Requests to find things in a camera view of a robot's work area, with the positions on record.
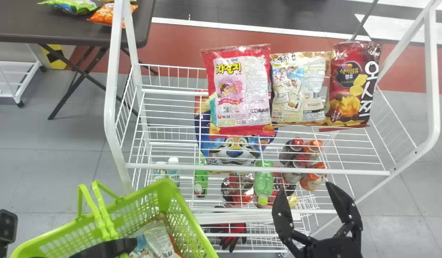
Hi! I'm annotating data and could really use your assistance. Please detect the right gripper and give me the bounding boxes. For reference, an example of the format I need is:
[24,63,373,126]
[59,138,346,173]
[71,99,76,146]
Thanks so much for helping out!
[271,181,364,258]

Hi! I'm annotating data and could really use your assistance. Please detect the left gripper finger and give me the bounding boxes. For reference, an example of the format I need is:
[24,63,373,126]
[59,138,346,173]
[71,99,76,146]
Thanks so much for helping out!
[68,237,138,258]

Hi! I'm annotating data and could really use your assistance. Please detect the green basket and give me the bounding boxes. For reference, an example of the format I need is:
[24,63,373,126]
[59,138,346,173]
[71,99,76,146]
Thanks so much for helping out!
[10,178,219,258]

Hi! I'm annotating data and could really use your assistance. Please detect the orange bottle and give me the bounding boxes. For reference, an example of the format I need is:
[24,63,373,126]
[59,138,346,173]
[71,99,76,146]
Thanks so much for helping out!
[303,139,324,160]
[299,162,328,191]

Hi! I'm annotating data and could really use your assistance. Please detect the black bottle red cap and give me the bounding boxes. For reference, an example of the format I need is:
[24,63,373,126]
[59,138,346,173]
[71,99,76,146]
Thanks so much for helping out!
[281,154,309,184]
[280,137,305,165]

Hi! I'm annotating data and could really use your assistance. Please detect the white snack packet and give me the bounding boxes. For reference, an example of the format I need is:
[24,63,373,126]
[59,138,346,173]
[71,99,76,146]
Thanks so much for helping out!
[128,214,182,258]

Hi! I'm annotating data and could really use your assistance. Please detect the green bottle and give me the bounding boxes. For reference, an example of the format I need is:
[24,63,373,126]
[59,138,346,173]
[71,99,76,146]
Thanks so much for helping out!
[254,161,275,206]

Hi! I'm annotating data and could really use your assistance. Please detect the red gloves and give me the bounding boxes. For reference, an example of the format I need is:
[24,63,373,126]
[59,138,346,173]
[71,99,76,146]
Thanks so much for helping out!
[206,223,247,253]

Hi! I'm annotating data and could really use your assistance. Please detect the white bottle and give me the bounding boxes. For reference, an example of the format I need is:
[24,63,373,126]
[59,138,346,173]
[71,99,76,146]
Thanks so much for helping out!
[167,157,181,187]
[153,161,167,182]

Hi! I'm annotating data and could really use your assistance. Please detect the blue cereal bag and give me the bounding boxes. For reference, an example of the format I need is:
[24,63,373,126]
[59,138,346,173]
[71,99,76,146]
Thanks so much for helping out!
[194,91,276,167]

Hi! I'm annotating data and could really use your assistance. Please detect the green can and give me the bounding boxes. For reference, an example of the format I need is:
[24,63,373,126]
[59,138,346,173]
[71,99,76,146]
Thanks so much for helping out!
[194,158,210,199]

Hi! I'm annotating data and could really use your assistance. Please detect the beige snack packet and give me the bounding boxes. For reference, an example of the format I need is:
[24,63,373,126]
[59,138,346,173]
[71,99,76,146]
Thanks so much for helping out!
[270,51,333,126]

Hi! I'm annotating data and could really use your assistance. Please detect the dark red snack packet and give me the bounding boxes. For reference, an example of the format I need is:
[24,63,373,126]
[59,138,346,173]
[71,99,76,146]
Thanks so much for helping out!
[319,40,383,132]

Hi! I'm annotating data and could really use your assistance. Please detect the red snack packet pink panel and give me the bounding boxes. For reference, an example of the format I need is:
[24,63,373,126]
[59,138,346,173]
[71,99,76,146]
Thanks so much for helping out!
[201,44,276,137]

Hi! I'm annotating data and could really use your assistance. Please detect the white shelf trolley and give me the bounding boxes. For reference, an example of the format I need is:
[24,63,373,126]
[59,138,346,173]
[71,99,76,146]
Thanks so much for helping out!
[0,42,47,108]

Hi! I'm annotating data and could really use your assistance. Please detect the dark side table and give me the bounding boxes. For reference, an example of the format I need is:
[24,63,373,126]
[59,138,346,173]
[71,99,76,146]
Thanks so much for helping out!
[0,0,160,121]

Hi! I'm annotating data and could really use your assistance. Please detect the orange snack packet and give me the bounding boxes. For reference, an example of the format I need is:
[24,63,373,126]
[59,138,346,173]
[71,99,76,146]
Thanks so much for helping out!
[87,3,138,29]

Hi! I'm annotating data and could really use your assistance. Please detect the green snack packet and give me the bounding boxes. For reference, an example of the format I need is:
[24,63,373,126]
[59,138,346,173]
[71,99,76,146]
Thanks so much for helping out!
[37,0,99,15]

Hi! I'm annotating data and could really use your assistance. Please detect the white wire rack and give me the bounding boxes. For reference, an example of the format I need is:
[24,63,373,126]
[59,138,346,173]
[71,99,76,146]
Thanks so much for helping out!
[104,0,442,255]

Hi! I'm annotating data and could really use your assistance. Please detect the yellow black striped post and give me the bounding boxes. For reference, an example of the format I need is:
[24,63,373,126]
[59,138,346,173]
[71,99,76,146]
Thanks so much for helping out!
[40,44,67,70]

